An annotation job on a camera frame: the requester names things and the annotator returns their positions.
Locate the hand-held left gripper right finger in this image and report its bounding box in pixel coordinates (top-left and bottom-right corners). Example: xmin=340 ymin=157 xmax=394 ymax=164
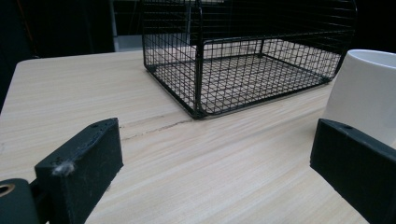
xmin=309 ymin=118 xmax=396 ymax=224

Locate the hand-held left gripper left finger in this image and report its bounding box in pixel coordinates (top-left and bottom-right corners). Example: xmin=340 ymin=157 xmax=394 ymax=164
xmin=34 ymin=117 xmax=124 ymax=224

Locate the white cup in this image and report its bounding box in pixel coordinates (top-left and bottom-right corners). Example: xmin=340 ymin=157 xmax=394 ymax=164
xmin=322 ymin=49 xmax=396 ymax=147

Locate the black wire mesh basket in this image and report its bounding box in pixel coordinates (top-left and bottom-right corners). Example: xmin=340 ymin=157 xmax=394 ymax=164
xmin=141 ymin=0 xmax=359 ymax=120

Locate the grey metal stand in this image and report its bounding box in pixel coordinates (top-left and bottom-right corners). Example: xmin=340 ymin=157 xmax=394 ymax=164
xmin=108 ymin=0 xmax=145 ymax=52

